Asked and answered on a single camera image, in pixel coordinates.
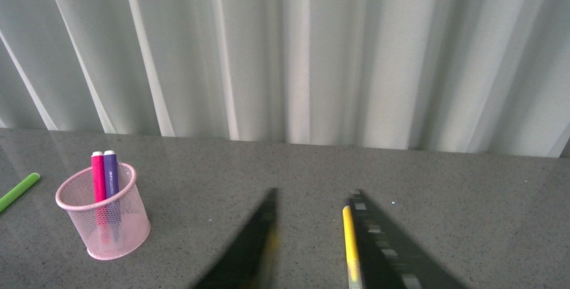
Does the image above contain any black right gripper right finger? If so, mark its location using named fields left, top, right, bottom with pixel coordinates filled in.
left=348, top=190, right=466, bottom=288

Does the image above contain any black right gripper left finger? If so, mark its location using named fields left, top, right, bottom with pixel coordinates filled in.
left=191, top=188, right=278, bottom=288

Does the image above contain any purple pen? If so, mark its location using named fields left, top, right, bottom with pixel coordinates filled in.
left=104, top=150, right=120, bottom=242

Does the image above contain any pink pen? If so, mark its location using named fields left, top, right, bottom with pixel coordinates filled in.
left=91, top=151, right=110, bottom=245

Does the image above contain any pink mesh cup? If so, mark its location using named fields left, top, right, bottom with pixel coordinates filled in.
left=55, top=163, right=151, bottom=260

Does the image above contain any yellow pen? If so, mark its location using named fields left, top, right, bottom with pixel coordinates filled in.
left=342, top=206, right=364, bottom=289

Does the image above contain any white curtain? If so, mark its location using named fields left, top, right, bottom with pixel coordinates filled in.
left=1, top=0, right=569, bottom=157

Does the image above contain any green pen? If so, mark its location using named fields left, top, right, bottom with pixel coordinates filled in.
left=1, top=172, right=41, bottom=212

